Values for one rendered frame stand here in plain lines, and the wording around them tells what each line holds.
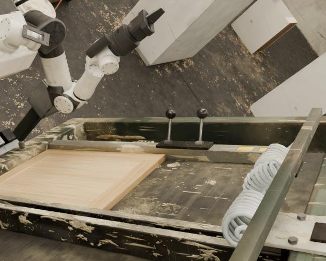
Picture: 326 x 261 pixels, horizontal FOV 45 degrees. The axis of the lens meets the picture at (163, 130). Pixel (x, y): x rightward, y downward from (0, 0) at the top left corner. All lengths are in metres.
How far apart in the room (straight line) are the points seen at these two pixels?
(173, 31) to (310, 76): 1.84
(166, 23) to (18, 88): 1.60
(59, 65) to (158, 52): 2.58
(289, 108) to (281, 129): 3.63
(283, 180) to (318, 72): 4.37
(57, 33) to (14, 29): 0.27
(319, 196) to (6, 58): 0.94
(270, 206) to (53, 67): 1.12
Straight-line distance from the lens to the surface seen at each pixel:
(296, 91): 5.01
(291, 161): 0.63
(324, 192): 0.87
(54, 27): 1.43
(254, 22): 6.37
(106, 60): 1.37
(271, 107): 5.14
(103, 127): 1.80
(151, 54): 4.06
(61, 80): 1.52
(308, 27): 9.46
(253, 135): 1.48
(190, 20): 3.80
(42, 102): 1.92
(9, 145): 1.84
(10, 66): 1.31
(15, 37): 1.20
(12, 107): 2.94
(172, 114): 1.37
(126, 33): 1.35
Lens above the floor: 2.21
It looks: 37 degrees down
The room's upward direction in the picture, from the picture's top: 51 degrees clockwise
